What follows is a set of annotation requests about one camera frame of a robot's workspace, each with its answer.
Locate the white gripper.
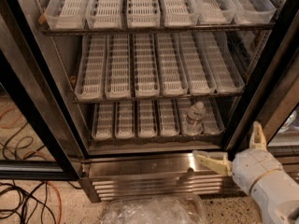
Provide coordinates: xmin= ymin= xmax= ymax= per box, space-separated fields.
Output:
xmin=192 ymin=121 xmax=283 ymax=195

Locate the clear plastic water bottle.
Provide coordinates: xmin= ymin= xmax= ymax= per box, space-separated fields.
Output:
xmin=186 ymin=102 xmax=206 ymax=135

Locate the black cable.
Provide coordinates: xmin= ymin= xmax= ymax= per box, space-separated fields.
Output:
xmin=0 ymin=121 xmax=82 ymax=224

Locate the top wire shelf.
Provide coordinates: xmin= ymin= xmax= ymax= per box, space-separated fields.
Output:
xmin=40 ymin=23 xmax=274 ymax=36

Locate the open glass fridge door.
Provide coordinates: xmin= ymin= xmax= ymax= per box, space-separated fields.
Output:
xmin=0 ymin=0 xmax=83 ymax=181

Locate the bottom wire shelf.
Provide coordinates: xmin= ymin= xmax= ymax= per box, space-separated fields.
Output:
xmin=90 ymin=134 xmax=222 ymax=144

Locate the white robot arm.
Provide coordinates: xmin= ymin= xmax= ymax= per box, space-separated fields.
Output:
xmin=192 ymin=121 xmax=299 ymax=224

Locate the middle wire shelf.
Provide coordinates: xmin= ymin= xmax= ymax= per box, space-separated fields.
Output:
xmin=73 ymin=92 xmax=243 ymax=105

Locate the wire shelf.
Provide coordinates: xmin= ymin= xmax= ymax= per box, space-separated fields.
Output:
xmin=73 ymin=92 xmax=243 ymax=105
xmin=40 ymin=23 xmax=274 ymax=36
xmin=90 ymin=134 xmax=222 ymax=144

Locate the right glass fridge door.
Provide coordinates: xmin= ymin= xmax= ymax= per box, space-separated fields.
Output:
xmin=234 ymin=49 xmax=299 ymax=168

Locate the shelf tray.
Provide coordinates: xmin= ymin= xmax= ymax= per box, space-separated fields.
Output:
xmin=178 ymin=33 xmax=216 ymax=94
xmin=176 ymin=98 xmax=204 ymax=136
xmin=158 ymin=100 xmax=179 ymax=137
xmin=44 ymin=0 xmax=89 ymax=30
xmin=75 ymin=35 xmax=107 ymax=101
xmin=138 ymin=100 xmax=157 ymax=138
xmin=133 ymin=34 xmax=160 ymax=97
xmin=115 ymin=101 xmax=135 ymax=139
xmin=126 ymin=0 xmax=161 ymax=28
xmin=195 ymin=0 xmax=236 ymax=25
xmin=92 ymin=104 xmax=114 ymax=140
xmin=105 ymin=35 xmax=131 ymax=99
xmin=156 ymin=34 xmax=188 ymax=96
xmin=160 ymin=0 xmax=199 ymax=27
xmin=85 ymin=0 xmax=123 ymax=29
xmin=197 ymin=97 xmax=224 ymax=135
xmin=197 ymin=32 xmax=244 ymax=93
xmin=232 ymin=0 xmax=276 ymax=24

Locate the stainless steel fridge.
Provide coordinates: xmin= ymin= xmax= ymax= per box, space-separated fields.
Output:
xmin=0 ymin=0 xmax=299 ymax=203

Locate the orange cable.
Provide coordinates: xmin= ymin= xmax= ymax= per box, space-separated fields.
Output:
xmin=0 ymin=106 xmax=63 ymax=224

